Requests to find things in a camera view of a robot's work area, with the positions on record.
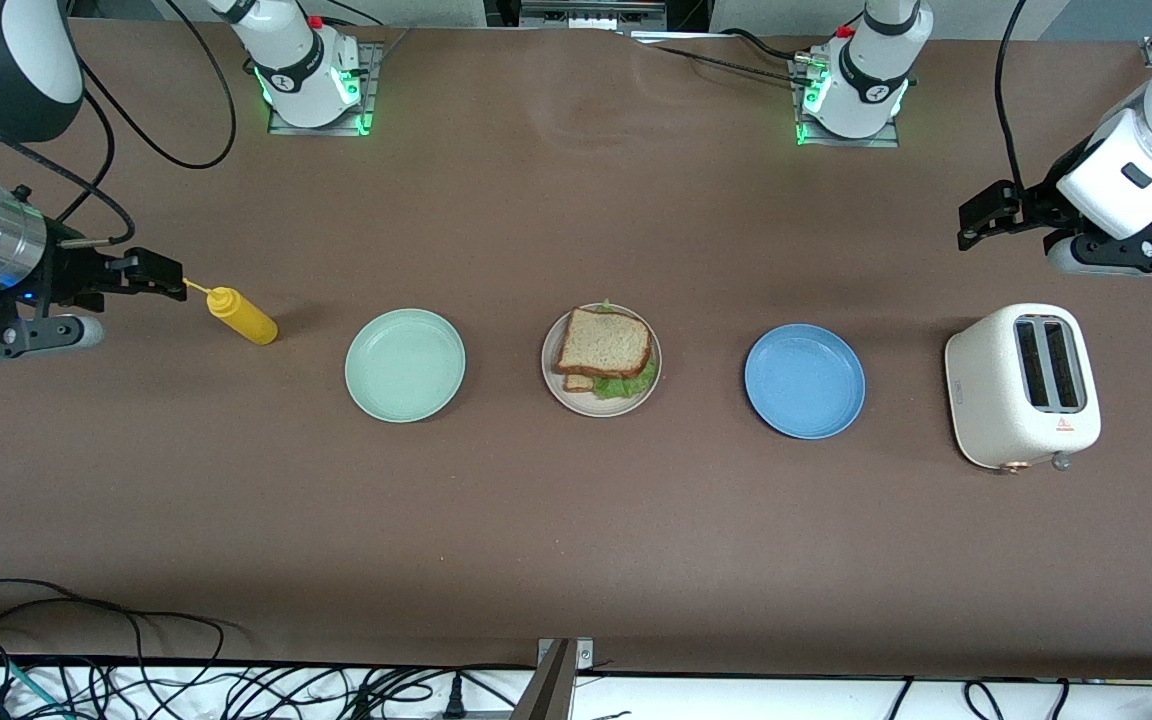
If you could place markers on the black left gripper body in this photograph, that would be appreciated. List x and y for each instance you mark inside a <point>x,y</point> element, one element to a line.
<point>1044,201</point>

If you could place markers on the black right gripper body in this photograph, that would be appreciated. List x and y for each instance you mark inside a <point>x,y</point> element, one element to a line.
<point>64,266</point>

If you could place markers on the yellow mustard squeeze bottle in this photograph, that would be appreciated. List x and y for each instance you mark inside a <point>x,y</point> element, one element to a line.
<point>246,318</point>

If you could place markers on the green lettuce leaf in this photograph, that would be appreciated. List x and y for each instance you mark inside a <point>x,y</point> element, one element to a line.
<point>626,385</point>

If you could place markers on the brown bread slice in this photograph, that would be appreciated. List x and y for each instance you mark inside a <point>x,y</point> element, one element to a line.
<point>578,383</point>
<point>604,342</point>

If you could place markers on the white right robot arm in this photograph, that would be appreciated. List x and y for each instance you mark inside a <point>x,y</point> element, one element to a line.
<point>46,50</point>

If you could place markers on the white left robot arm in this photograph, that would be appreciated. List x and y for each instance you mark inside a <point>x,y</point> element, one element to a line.
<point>1146,160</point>

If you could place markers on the blue plate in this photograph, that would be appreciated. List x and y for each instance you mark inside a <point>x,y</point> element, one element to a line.
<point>805,381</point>

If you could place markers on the pale green plate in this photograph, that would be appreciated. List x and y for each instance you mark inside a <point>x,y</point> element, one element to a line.
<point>405,365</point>

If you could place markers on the beige plate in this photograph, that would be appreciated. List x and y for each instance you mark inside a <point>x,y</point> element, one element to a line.
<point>586,403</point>

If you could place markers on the white two-slot toaster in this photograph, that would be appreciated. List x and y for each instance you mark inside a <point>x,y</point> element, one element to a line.
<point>986,400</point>

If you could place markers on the grey metal device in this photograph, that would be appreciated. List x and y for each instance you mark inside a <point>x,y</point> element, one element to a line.
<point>591,15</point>

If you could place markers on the black power plug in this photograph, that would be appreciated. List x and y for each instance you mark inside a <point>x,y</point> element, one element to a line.
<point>454,695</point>

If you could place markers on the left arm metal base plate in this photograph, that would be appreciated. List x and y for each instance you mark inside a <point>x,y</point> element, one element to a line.
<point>851,142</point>

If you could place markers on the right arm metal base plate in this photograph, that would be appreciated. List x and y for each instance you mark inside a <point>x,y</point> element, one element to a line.
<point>373,90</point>

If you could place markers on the grey metal table bracket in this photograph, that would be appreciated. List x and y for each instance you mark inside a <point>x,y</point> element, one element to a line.
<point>564,655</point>

